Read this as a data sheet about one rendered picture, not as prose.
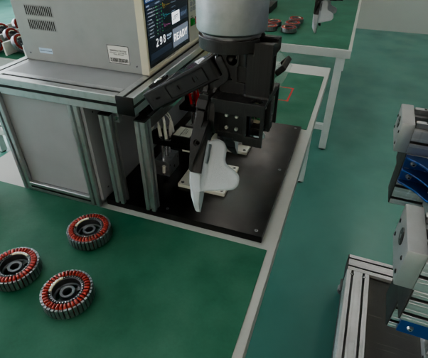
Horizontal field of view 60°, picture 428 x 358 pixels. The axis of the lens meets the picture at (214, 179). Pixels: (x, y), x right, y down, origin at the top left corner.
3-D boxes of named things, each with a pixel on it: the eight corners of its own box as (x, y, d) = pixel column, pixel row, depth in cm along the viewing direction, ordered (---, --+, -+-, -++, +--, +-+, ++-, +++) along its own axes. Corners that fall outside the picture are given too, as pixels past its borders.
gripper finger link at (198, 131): (196, 173, 42) (212, 96, 41) (183, 170, 42) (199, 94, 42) (209, 174, 46) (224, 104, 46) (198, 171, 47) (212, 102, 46)
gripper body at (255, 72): (259, 155, 42) (269, 47, 35) (190, 140, 45) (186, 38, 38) (275, 125, 48) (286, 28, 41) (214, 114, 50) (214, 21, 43)
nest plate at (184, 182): (238, 170, 120) (239, 166, 120) (224, 197, 109) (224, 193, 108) (196, 160, 125) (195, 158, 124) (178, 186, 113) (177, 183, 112)
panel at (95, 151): (191, 107, 158) (188, 35, 140) (104, 200, 108) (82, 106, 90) (189, 107, 158) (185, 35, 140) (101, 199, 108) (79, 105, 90)
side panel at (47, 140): (106, 201, 111) (83, 101, 92) (100, 207, 109) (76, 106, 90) (31, 182, 119) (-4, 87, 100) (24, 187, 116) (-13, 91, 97)
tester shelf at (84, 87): (227, 38, 137) (227, 25, 134) (134, 116, 85) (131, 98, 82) (123, 28, 149) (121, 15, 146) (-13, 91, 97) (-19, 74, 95)
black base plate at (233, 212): (300, 131, 145) (301, 126, 144) (261, 243, 97) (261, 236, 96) (190, 113, 158) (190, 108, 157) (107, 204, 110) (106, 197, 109)
